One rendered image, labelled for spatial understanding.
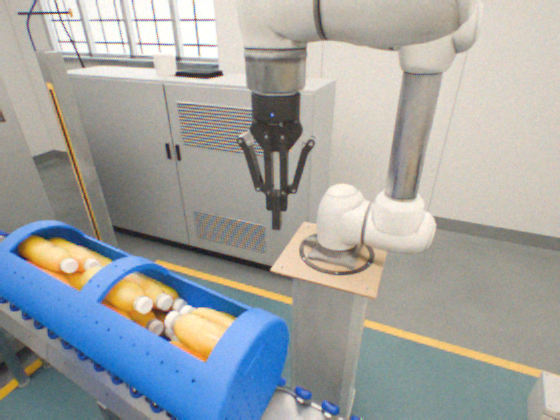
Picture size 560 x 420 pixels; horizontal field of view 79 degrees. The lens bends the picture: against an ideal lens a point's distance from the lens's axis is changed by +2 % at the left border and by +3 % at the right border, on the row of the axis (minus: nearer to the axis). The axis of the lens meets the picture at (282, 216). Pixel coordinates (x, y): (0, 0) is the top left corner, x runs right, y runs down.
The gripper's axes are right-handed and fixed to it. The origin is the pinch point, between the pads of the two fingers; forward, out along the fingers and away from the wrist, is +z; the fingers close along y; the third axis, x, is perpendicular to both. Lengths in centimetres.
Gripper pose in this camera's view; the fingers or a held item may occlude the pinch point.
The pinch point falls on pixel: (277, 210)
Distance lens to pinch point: 61.1
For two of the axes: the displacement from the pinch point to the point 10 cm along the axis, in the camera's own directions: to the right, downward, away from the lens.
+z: 0.0, 8.7, 4.9
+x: -1.4, 4.9, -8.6
